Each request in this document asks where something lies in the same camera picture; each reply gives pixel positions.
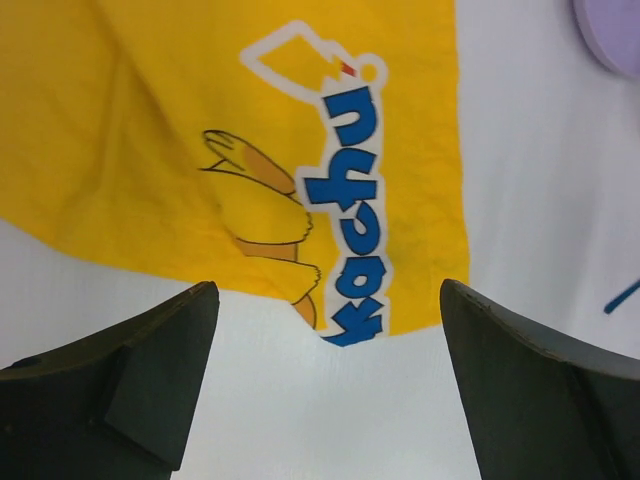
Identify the blue metal fork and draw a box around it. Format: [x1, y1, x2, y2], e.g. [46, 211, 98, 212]
[603, 279, 640, 315]

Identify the yellow Pikachu placemat cloth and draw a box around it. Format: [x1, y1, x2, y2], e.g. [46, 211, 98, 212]
[1, 1, 470, 346]

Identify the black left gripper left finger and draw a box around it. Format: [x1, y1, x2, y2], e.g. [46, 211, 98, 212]
[1, 282, 219, 479]

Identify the lilac plastic plate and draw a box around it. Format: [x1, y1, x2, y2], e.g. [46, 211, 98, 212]
[572, 0, 639, 80]

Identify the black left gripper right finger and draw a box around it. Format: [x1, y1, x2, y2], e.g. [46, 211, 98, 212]
[440, 279, 639, 480]

